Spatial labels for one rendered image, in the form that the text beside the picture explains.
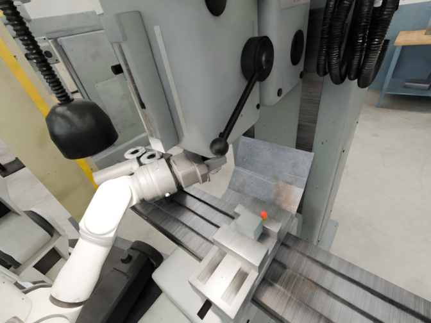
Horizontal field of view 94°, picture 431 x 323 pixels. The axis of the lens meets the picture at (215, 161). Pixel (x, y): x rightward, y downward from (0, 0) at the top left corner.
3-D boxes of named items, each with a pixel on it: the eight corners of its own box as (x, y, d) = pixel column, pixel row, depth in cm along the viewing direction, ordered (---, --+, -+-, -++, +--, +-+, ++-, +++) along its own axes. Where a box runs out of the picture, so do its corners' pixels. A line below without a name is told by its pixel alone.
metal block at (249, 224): (254, 244, 57) (253, 232, 54) (236, 234, 61) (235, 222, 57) (263, 230, 60) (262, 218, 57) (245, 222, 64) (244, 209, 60)
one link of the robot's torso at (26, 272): (33, 291, 93) (-44, 248, 60) (72, 252, 107) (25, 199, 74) (59, 308, 90) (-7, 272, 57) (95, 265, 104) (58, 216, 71)
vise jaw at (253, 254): (258, 273, 52) (258, 266, 50) (213, 244, 61) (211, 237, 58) (269, 255, 56) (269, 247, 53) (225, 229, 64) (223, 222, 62)
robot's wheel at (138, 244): (136, 261, 122) (122, 243, 110) (142, 254, 126) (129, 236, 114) (163, 272, 114) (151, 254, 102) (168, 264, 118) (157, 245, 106)
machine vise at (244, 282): (235, 329, 49) (231, 313, 43) (192, 290, 58) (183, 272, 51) (291, 225, 69) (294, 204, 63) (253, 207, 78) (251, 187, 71)
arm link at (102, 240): (136, 186, 41) (104, 253, 38) (141, 188, 49) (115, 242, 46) (104, 173, 40) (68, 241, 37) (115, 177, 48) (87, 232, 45)
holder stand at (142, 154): (167, 204, 86) (151, 168, 74) (133, 190, 97) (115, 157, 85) (183, 186, 94) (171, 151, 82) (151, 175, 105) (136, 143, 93)
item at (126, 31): (165, 154, 37) (113, 13, 24) (152, 148, 39) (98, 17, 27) (180, 143, 39) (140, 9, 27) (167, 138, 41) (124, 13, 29)
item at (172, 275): (232, 363, 59) (227, 354, 52) (159, 288, 79) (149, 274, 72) (297, 234, 87) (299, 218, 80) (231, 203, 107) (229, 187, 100)
